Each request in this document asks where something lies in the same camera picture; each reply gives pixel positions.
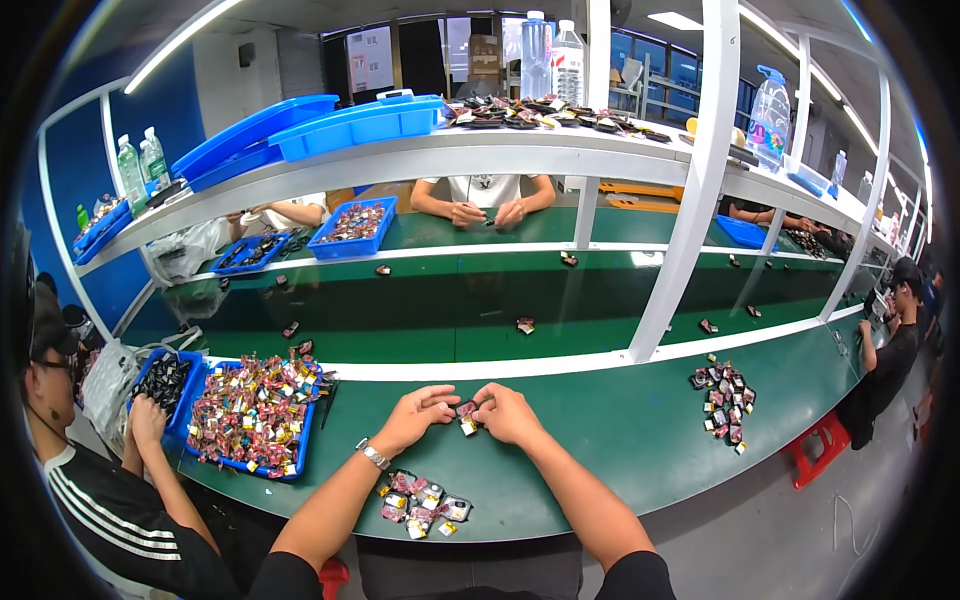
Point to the person's left hand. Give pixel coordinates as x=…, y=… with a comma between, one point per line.
x=409, y=420

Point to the person's right hand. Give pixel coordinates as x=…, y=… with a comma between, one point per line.
x=517, y=416

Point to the small red battery component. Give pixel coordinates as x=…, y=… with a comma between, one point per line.
x=467, y=417

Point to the silver wristwatch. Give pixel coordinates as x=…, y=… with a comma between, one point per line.
x=373, y=454

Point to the small heap of finished components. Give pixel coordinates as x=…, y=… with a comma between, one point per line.
x=421, y=504

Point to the blue tray of colourful components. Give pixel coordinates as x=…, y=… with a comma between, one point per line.
x=251, y=416

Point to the person's legs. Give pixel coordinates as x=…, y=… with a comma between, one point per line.
x=469, y=566

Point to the red plastic stool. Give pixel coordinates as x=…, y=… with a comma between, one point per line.
x=334, y=577
x=817, y=450

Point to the blue tray of red components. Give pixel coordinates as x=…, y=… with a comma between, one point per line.
x=352, y=227

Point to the person's body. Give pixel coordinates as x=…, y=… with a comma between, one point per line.
x=285, y=579

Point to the scattered heap of battery components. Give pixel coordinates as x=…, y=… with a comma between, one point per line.
x=726, y=405

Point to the shallow blue tray black parts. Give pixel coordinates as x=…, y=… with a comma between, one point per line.
x=251, y=253

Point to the blue tray of black parts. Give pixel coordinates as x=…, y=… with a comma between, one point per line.
x=163, y=386

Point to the white plastic bag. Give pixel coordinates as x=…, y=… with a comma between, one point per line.
x=184, y=251

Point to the empty shallow blue tray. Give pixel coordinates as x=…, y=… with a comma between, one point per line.
x=742, y=231

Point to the clear plastic bag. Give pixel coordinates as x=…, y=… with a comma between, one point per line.
x=109, y=386

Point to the heap of dark components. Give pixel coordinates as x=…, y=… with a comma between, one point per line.
x=540, y=114

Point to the empty blue tray stack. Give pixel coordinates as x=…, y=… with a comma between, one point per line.
x=247, y=142

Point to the heap of black parts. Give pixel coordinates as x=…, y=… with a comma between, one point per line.
x=806, y=242

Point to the clear water bottle red label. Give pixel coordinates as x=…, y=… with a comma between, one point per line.
x=568, y=67

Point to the clear blue-tinted water bottle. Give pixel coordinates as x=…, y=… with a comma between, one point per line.
x=535, y=60

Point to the cardboard box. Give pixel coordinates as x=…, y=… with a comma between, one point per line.
x=484, y=56

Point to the stacked blue trays with components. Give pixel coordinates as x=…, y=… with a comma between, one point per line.
x=101, y=229

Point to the green tinted drink bottle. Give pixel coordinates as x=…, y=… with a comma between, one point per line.
x=130, y=176
x=155, y=161

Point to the clear plastic container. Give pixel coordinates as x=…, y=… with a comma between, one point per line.
x=806, y=178

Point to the small green bottle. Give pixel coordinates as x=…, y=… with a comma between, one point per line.
x=82, y=217

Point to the large clear water jug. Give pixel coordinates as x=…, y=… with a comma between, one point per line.
x=769, y=120

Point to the small clear bottle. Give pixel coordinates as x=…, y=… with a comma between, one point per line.
x=838, y=174

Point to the white metal shelf frame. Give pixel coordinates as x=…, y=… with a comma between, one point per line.
x=697, y=225

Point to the black wall speaker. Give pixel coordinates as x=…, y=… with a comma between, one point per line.
x=246, y=55

